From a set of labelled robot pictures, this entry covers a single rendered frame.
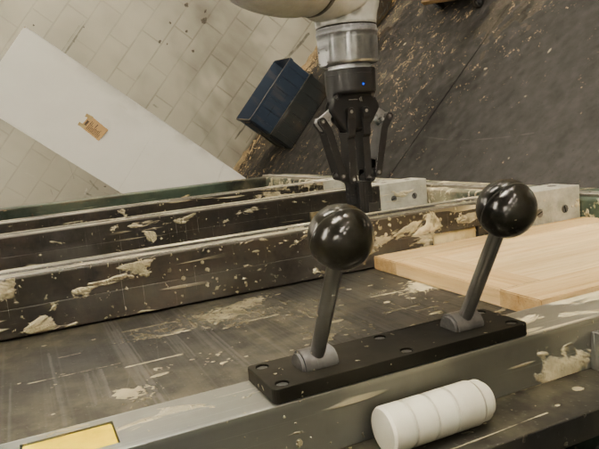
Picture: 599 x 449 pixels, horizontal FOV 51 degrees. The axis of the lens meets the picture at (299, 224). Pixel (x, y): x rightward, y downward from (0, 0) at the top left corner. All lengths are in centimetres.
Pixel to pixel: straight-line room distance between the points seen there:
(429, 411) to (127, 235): 89
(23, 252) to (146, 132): 341
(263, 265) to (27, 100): 380
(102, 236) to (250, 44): 500
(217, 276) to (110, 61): 517
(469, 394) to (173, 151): 425
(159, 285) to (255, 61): 538
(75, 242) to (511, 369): 88
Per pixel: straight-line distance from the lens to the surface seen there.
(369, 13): 94
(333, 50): 93
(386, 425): 40
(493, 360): 48
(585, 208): 115
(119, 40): 593
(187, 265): 80
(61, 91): 453
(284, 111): 512
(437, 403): 42
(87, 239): 121
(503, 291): 69
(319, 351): 41
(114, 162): 457
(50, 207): 222
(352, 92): 93
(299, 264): 85
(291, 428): 40
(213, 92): 603
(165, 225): 123
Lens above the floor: 166
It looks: 23 degrees down
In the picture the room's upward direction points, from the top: 56 degrees counter-clockwise
